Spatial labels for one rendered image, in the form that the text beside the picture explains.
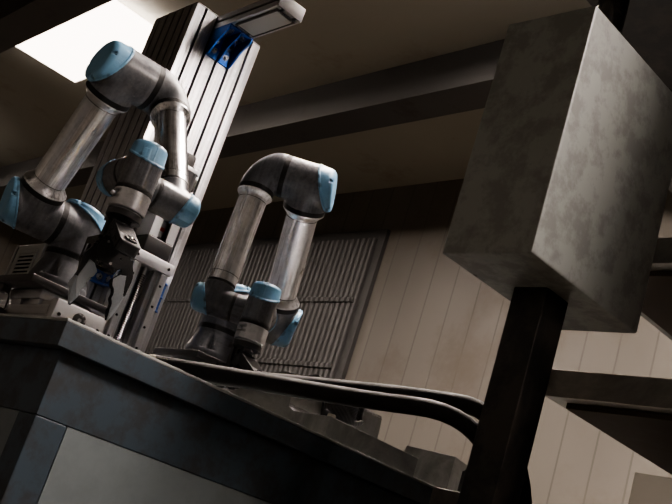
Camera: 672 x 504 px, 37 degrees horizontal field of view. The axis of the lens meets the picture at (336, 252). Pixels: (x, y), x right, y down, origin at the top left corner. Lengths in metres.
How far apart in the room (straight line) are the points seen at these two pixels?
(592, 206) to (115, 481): 0.78
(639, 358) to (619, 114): 3.49
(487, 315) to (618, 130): 4.15
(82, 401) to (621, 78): 0.91
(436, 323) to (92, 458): 4.59
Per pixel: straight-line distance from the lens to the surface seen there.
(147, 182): 2.01
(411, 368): 5.90
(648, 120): 1.65
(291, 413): 1.92
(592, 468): 4.95
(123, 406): 1.44
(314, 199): 2.64
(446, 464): 2.21
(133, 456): 1.46
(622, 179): 1.58
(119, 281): 1.98
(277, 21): 2.92
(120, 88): 2.41
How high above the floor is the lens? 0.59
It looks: 17 degrees up
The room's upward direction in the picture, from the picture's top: 18 degrees clockwise
